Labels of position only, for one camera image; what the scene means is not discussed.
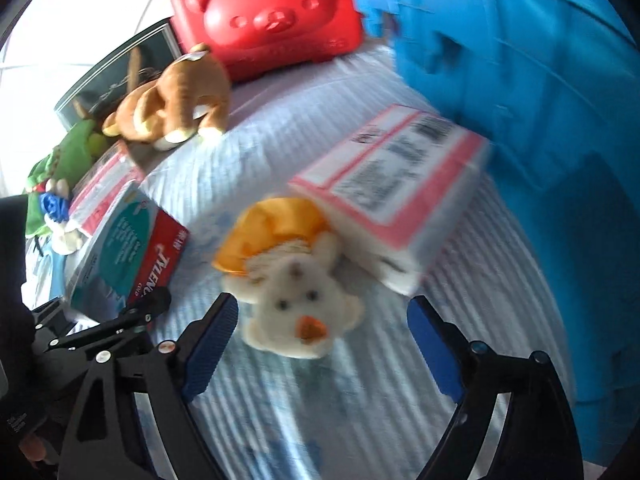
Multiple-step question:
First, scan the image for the person's left hand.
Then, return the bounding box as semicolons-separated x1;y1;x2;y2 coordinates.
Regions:
17;435;58;471

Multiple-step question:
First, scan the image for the green plush frog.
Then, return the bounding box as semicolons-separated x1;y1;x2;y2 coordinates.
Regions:
22;119;118;256

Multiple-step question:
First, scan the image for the small white plush duck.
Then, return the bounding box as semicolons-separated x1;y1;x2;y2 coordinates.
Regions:
212;196;365;360

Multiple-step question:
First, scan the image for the black gift box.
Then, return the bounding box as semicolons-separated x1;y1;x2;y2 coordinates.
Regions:
54;19;183;131

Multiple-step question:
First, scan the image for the brown plush dog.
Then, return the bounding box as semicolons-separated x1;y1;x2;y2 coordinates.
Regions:
102;45;233;152

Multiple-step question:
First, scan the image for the pink white medicine box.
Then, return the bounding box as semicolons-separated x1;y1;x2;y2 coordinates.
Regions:
289;104;493;297
67;140;148;238

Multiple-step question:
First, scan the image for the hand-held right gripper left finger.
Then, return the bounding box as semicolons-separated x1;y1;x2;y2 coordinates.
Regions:
57;292;241;480

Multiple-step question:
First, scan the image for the blue plastic storage crate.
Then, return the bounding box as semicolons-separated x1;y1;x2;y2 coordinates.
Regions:
345;0;633;461

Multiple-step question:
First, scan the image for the red bear face suitcase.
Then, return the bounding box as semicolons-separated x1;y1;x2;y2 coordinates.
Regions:
170;0;365;83

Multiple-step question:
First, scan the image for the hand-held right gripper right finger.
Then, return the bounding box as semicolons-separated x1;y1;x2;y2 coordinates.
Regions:
406;295;586;480

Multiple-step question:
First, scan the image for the teal red medicine box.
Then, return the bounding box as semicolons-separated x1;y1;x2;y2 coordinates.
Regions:
67;180;191;323

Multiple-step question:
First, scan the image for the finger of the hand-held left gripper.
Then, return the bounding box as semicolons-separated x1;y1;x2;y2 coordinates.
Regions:
50;286;173;357
32;300;81;341

